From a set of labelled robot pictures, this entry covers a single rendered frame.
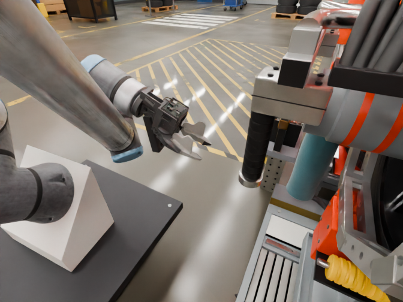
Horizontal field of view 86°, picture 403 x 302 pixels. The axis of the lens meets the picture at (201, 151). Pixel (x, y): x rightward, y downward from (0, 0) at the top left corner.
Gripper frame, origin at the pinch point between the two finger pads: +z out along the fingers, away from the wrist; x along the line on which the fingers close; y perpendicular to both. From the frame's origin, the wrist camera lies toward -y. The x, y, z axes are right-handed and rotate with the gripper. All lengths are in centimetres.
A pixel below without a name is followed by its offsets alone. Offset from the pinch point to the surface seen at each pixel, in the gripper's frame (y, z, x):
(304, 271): -32, 60, 8
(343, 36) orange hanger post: 14, 54, 236
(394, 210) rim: 13.8, 45.7, 5.3
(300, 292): -31, 57, -1
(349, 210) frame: 9.8, 36.8, 0.9
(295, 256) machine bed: -39, 61, 18
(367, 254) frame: 16.8, 30.7, -16.1
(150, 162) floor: -89, -28, 53
